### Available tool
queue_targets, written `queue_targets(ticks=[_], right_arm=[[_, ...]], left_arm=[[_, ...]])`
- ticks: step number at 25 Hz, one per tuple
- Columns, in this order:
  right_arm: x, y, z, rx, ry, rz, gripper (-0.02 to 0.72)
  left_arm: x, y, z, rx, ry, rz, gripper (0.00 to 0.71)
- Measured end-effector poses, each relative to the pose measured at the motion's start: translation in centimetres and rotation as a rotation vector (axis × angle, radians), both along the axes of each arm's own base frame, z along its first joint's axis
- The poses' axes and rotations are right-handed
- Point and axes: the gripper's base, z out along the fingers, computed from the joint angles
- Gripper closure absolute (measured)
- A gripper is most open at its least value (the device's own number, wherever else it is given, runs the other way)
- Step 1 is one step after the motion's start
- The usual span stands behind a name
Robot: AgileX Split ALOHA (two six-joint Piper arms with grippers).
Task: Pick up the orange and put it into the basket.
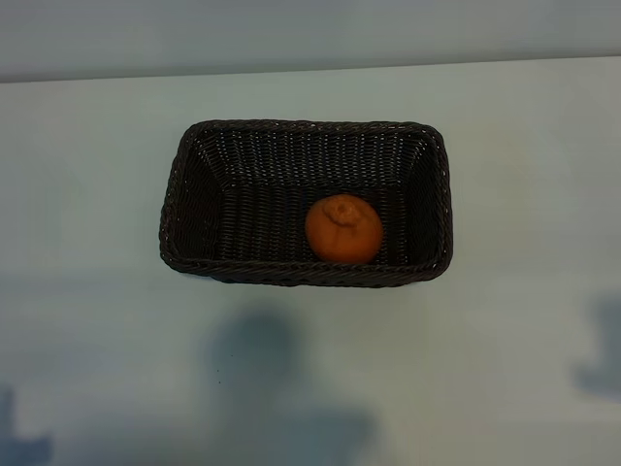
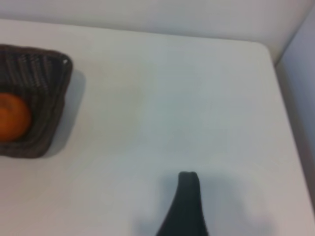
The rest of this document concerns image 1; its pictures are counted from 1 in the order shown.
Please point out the orange citrus fruit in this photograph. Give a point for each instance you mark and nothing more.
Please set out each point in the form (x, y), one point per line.
(344, 233)

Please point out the dark brown woven basket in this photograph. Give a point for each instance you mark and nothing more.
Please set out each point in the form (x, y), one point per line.
(262, 233)

